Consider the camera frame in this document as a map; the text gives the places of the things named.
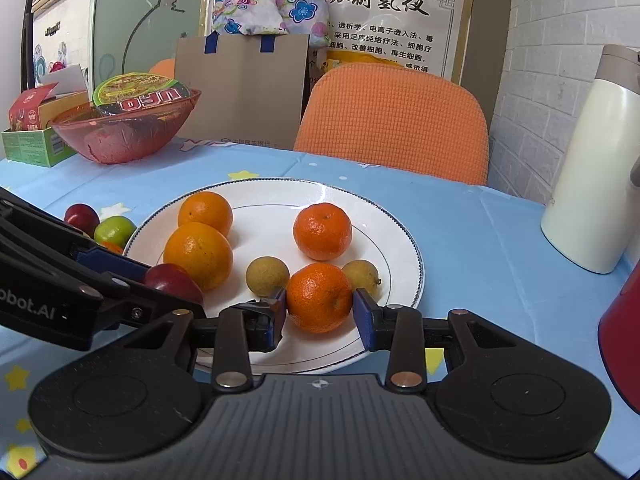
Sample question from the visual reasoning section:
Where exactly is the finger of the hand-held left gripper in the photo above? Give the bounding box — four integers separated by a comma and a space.
79, 281, 207, 332
0, 187, 152, 288

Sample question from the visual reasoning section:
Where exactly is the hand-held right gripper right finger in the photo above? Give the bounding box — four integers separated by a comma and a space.
352, 288, 520, 394

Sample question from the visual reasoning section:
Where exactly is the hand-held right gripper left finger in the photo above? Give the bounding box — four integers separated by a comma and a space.
117, 289, 289, 394

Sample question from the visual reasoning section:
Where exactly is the red plum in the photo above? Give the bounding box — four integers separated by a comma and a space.
144, 263, 205, 306
64, 203, 101, 237

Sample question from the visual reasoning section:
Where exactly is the longan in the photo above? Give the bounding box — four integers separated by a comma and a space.
245, 256, 291, 297
342, 259, 382, 298

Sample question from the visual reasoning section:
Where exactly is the large orange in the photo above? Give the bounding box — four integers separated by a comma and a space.
163, 222, 234, 292

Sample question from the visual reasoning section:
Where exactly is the small orange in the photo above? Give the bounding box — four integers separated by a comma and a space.
178, 191, 234, 237

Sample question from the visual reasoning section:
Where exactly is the white plate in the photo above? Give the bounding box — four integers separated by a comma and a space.
122, 178, 425, 375

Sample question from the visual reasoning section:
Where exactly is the green jujube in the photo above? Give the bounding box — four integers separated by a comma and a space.
94, 216, 137, 249

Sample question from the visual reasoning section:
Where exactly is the pink glass bowl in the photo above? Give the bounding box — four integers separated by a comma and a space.
50, 87, 202, 165

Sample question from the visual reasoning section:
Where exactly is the blue cartoon tablecloth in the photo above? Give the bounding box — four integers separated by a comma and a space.
0, 137, 640, 480

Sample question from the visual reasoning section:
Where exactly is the green cardboard box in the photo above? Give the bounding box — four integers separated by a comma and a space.
0, 125, 76, 168

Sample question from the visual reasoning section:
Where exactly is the instant noodle cup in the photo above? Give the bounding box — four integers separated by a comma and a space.
92, 74, 192, 118

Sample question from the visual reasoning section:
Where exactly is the red snack box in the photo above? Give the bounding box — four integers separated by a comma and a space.
9, 87, 60, 132

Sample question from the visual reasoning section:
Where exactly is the white card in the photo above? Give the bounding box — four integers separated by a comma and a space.
37, 64, 90, 97

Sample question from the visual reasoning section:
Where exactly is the orange chair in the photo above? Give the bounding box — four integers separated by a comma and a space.
293, 63, 490, 186
148, 58, 177, 81

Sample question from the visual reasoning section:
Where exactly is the brown cardboard box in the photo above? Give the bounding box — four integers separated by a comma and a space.
175, 32, 311, 151

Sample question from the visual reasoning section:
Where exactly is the yellow bag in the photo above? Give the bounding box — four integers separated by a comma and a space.
322, 50, 406, 73

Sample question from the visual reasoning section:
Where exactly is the red thermos jug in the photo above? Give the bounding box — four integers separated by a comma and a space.
598, 260, 640, 416

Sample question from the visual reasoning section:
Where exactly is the white thermos jug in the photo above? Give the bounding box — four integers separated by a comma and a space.
541, 44, 640, 275

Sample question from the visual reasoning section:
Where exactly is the floral cloth bundle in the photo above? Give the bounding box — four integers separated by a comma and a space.
211, 0, 333, 43

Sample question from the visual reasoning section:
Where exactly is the wall poster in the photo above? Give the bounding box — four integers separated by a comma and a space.
202, 0, 473, 83

